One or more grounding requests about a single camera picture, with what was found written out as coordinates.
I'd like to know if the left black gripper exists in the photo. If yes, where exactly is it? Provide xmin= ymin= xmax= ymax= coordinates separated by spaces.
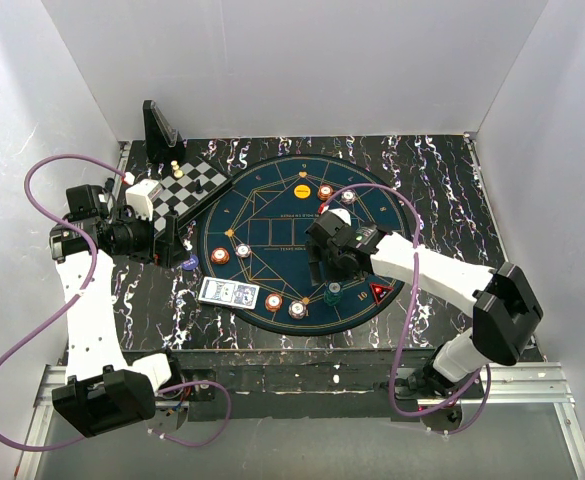
xmin=112 ymin=206 xmax=189 ymax=268

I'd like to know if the blue chip stack top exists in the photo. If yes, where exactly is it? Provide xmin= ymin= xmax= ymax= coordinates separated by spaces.
xmin=340 ymin=189 xmax=357 ymax=205

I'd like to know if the red chip stack top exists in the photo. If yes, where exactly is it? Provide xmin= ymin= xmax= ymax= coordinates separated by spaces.
xmin=317 ymin=184 xmax=334 ymax=201

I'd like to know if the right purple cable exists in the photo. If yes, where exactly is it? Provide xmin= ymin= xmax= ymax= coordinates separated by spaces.
xmin=316 ymin=183 xmax=491 ymax=437

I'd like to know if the playing card deck box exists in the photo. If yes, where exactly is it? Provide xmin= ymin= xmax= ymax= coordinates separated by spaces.
xmin=198 ymin=277 xmax=260 ymax=310

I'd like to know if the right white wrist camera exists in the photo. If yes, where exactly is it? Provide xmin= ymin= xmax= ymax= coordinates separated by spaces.
xmin=321 ymin=208 xmax=352 ymax=226

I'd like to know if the red triangle big blind button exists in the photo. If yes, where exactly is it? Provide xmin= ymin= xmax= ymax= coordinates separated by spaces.
xmin=369 ymin=282 xmax=394 ymax=305

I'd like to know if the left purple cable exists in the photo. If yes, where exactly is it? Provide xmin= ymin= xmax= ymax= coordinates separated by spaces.
xmin=0 ymin=153 xmax=233 ymax=454

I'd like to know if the red chip stack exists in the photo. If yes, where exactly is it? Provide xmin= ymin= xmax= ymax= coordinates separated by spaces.
xmin=317 ymin=184 xmax=334 ymax=201
xmin=210 ymin=247 xmax=230 ymax=265
xmin=265 ymin=293 xmax=283 ymax=312

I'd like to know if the orange dealer button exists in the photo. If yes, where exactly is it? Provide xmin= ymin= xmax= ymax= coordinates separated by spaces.
xmin=294 ymin=184 xmax=312 ymax=199

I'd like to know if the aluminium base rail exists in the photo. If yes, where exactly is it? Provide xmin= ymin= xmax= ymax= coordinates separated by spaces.
xmin=15 ymin=362 xmax=585 ymax=479

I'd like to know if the purple cable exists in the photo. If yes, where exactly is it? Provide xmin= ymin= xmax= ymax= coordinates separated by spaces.
xmin=316 ymin=183 xmax=491 ymax=437
xmin=0 ymin=153 xmax=233 ymax=454

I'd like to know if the red chip stack bottom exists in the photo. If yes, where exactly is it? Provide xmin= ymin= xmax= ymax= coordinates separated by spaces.
xmin=265 ymin=293 xmax=283 ymax=312

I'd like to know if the blue small blind button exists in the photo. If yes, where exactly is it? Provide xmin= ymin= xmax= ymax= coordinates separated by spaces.
xmin=181 ymin=254 xmax=199 ymax=271

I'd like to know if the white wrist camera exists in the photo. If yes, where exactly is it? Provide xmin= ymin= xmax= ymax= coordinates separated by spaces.
xmin=321 ymin=208 xmax=352 ymax=226
xmin=125 ymin=179 xmax=163 ymax=220

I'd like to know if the red chip stack left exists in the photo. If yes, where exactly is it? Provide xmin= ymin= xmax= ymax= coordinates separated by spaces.
xmin=210 ymin=247 xmax=230 ymax=265

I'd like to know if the green chip stack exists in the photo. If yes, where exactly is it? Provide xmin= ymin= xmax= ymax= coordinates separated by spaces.
xmin=323 ymin=282 xmax=343 ymax=306

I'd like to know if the cream chess pawn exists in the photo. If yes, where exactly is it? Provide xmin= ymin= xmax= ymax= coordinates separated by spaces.
xmin=171 ymin=161 xmax=183 ymax=178

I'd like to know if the round blue poker mat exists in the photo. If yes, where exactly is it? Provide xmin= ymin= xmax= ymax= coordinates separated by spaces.
xmin=198 ymin=155 xmax=411 ymax=336

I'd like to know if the black white chessboard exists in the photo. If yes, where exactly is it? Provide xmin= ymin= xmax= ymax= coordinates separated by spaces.
xmin=153 ymin=158 xmax=233 ymax=234

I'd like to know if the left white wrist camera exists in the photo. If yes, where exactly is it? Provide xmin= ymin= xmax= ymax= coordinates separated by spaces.
xmin=125 ymin=179 xmax=163 ymax=220

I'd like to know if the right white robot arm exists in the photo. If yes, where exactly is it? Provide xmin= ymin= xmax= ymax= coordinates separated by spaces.
xmin=306 ymin=210 xmax=543 ymax=398

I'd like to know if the black card holder stand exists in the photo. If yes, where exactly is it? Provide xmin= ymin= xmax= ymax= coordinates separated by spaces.
xmin=142 ymin=100 xmax=186 ymax=165

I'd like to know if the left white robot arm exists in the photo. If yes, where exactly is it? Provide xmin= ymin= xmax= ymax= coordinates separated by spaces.
xmin=49 ymin=180 xmax=187 ymax=437

